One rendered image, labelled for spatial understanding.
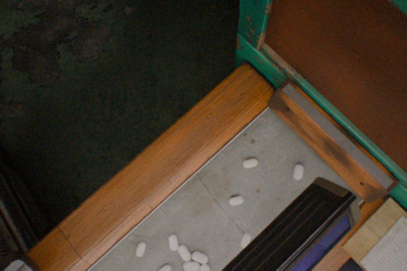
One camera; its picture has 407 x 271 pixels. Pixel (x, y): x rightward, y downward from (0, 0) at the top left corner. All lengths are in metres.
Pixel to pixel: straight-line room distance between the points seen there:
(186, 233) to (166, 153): 0.19
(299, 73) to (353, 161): 0.21
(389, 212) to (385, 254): 0.09
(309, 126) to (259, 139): 0.14
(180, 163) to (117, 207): 0.17
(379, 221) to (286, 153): 0.24
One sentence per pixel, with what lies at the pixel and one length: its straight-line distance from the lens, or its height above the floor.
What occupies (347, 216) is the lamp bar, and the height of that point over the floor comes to 1.09.
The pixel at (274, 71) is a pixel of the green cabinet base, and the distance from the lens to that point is 0.84.
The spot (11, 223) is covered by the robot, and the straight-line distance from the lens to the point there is 1.44.
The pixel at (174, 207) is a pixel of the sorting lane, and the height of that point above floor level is 0.74.
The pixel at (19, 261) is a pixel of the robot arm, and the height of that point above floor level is 0.89.
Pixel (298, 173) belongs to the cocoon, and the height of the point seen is 0.76.
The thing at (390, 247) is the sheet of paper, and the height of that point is 0.78.
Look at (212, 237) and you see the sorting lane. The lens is 0.85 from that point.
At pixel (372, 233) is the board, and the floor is 0.78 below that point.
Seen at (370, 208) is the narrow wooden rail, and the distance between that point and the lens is 0.88.
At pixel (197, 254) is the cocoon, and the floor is 0.76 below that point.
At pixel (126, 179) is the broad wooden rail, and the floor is 0.77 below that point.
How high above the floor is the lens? 1.59
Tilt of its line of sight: 74 degrees down
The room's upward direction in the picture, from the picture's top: 12 degrees counter-clockwise
